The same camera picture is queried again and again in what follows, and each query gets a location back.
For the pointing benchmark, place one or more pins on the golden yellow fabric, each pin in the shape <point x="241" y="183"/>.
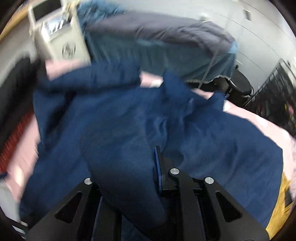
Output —
<point x="281" y="212"/>

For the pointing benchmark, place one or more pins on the navy blue padded jacket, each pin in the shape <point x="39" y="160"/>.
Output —
<point x="99" y="122"/>

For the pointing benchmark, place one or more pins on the black quilted jacket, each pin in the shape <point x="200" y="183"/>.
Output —
<point x="17" y="95"/>

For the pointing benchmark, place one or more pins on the black round stool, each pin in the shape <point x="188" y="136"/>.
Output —
<point x="237" y="89"/>

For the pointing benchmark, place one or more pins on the white medical cart machine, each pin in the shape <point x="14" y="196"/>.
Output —
<point x="55" y="29"/>

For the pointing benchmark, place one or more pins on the black wire rack shelf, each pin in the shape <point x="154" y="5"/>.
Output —
<point x="275" y="98"/>

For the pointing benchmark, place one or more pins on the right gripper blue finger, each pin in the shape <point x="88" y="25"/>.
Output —
<point x="158" y="161"/>

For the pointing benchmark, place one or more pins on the light blue crumpled cloth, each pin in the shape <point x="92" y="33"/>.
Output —
<point x="90" y="12"/>

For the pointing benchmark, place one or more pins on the pink polka dot bedsheet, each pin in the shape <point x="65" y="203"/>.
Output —
<point x="24" y="158"/>

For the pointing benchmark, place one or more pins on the red patterned cloth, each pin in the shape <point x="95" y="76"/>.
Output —
<point x="11" y="143"/>

